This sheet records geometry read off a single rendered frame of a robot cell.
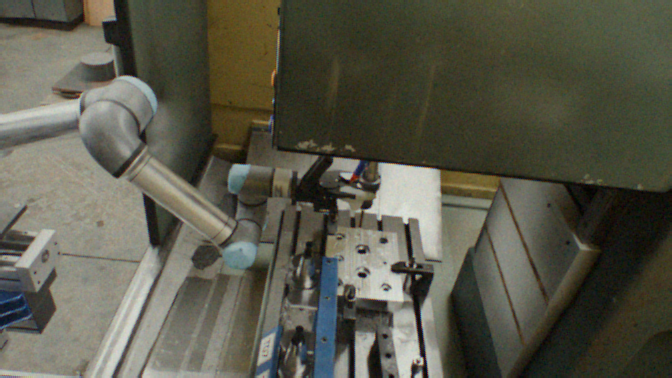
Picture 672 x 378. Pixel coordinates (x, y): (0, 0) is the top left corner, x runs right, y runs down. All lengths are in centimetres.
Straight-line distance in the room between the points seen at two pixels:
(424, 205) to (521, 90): 150
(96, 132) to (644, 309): 113
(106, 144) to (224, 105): 127
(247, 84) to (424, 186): 92
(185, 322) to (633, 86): 138
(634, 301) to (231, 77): 173
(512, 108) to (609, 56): 14
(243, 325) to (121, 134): 78
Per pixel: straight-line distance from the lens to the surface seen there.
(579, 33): 76
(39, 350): 267
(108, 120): 111
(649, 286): 109
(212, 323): 166
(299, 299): 109
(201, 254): 197
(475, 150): 80
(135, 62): 145
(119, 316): 164
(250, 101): 227
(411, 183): 226
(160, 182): 111
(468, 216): 249
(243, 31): 215
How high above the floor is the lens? 205
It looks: 37 degrees down
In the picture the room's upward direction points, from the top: 8 degrees clockwise
